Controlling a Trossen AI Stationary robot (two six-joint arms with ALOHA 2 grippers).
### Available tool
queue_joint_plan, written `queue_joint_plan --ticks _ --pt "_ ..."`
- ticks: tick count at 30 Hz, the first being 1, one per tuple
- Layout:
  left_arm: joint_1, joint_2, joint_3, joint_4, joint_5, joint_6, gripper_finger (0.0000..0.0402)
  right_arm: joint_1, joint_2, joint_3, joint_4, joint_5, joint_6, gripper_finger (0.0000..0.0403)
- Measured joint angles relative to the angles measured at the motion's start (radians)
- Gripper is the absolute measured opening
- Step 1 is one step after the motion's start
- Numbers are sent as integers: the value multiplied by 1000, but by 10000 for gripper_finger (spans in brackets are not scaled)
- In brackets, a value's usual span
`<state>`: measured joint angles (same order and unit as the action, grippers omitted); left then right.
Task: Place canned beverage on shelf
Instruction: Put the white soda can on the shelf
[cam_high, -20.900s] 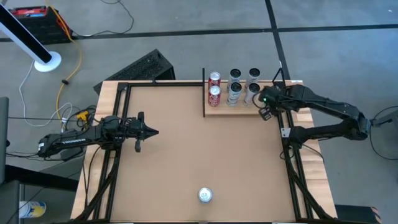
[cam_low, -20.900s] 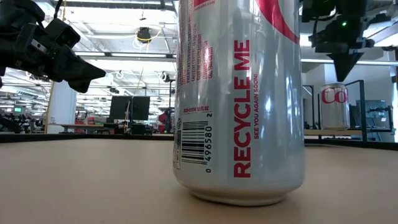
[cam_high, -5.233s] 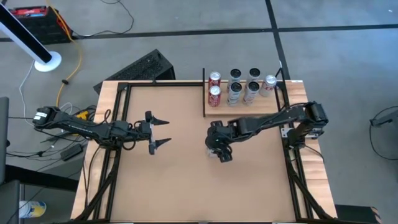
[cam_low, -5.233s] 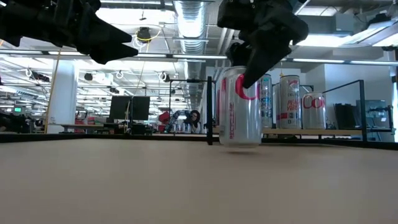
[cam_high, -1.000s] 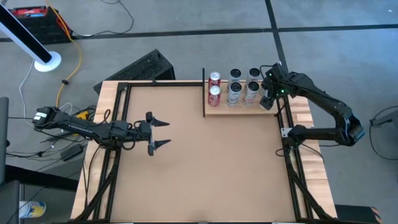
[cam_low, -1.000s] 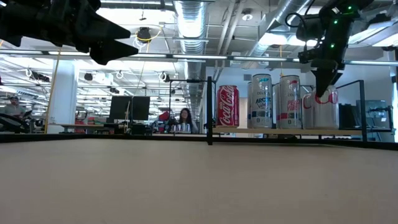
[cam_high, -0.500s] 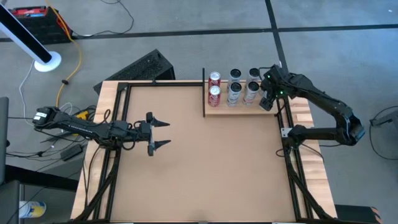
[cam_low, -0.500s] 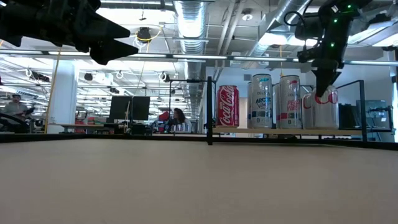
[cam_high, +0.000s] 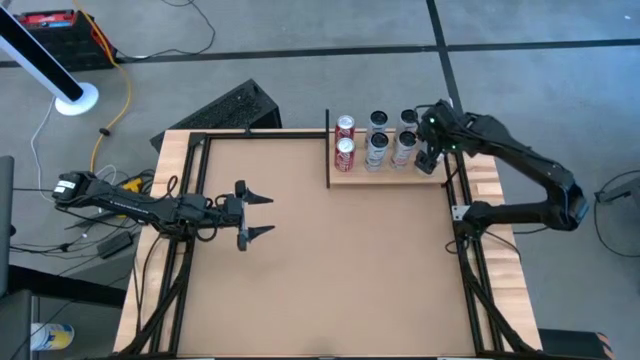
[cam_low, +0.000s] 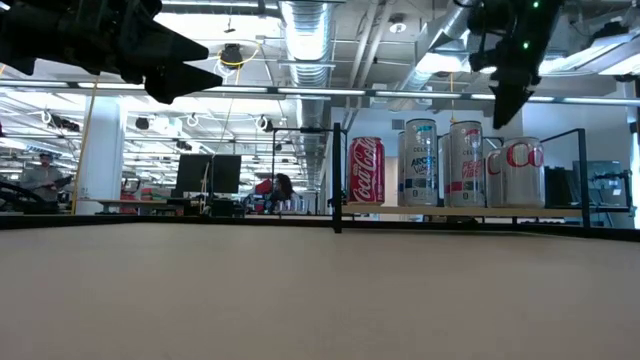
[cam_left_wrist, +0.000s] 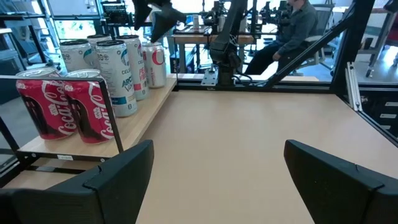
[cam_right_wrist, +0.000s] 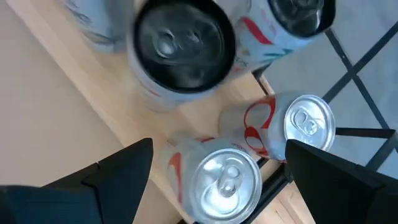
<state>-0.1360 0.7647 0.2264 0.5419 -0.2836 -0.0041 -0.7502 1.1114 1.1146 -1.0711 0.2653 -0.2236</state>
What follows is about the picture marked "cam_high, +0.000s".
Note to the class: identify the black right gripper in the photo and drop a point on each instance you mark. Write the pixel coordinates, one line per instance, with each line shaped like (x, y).
(442, 127)

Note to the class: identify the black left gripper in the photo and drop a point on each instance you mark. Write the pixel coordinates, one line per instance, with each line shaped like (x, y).
(232, 209)

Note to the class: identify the white can with black lid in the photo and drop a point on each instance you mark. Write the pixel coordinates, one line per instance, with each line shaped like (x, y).
(402, 152)
(407, 117)

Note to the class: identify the white Celsius energy drink can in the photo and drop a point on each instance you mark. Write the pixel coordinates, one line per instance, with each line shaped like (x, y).
(376, 155)
(378, 120)

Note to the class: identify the red cola can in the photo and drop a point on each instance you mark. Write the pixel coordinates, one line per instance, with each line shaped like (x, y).
(345, 125)
(344, 157)

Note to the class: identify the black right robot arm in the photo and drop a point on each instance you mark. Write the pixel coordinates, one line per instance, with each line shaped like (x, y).
(520, 156)

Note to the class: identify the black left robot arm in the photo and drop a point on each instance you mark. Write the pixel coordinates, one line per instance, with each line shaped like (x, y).
(130, 205)

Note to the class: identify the light wooden shelf board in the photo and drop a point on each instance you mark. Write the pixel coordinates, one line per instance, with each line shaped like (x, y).
(380, 177)

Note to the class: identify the tan work surface board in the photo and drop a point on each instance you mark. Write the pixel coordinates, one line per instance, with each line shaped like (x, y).
(325, 275)

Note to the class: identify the black perforated case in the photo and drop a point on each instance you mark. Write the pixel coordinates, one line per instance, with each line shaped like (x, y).
(235, 107)

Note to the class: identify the yellow power connector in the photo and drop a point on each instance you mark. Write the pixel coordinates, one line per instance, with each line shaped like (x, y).
(132, 185)

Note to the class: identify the black power adapter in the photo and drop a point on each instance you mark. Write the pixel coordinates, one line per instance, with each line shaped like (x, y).
(115, 245)

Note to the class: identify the black base beam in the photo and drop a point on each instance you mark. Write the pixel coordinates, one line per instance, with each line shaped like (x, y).
(65, 287)

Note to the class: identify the white stand with black pole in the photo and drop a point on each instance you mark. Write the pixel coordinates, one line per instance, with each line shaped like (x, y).
(75, 100)

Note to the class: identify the black case with orange edge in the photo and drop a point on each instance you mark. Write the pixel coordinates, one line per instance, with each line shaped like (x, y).
(570, 345)

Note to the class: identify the white and yellow container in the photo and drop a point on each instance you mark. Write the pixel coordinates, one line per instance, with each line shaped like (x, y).
(52, 336)

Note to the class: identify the black crate with red lid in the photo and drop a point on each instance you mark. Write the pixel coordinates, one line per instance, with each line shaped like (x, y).
(70, 47)

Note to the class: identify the black aluminium table frame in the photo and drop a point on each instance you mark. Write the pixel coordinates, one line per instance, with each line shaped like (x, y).
(270, 135)

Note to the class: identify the black metal shelf frame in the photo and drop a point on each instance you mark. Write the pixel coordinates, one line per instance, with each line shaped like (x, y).
(327, 150)

